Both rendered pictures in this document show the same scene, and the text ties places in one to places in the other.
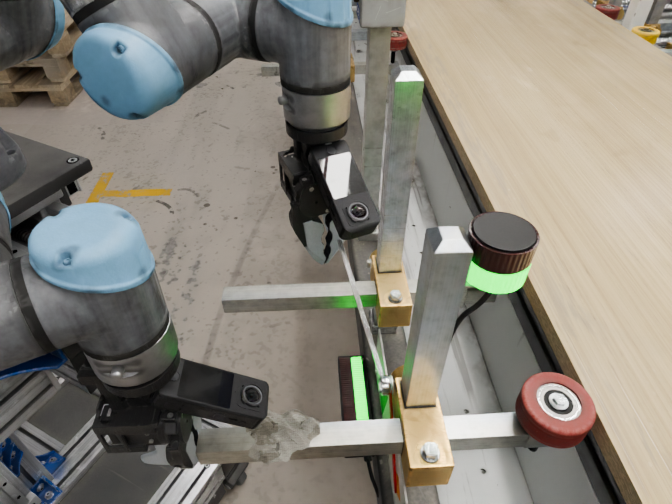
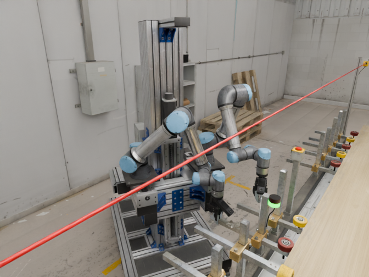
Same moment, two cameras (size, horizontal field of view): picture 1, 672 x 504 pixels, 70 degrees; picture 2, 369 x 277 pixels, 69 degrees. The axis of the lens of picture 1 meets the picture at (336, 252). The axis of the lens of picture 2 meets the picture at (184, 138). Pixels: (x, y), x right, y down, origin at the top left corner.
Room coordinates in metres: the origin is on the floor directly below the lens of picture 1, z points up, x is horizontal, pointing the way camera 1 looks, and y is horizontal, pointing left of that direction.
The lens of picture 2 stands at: (-0.91, -0.61, 1.93)
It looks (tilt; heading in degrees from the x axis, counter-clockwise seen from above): 21 degrees down; 42
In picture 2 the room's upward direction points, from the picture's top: straight up
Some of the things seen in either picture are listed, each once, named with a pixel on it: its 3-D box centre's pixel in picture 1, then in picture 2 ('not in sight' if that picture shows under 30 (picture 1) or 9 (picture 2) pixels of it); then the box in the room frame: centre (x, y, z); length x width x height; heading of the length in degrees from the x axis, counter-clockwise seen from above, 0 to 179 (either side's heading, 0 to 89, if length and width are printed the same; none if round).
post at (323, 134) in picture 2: not in sight; (319, 155); (1.57, -0.03, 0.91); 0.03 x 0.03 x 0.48; 3
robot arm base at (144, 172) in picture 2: not in sight; (139, 167); (0.11, 0.72, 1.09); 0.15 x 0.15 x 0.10
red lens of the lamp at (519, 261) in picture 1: (501, 241); (274, 198); (0.33, -0.15, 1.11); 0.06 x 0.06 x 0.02
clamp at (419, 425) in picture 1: (421, 421); (260, 237); (0.30, -0.10, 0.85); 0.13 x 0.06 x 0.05; 3
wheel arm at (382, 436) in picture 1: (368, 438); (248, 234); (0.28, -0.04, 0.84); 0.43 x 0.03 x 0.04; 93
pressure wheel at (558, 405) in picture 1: (545, 424); (284, 249); (0.29, -0.25, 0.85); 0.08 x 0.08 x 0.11
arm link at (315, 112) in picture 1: (313, 102); (262, 169); (0.51, 0.02, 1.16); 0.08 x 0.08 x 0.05
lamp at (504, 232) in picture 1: (478, 312); (272, 213); (0.33, -0.15, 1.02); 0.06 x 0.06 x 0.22; 3
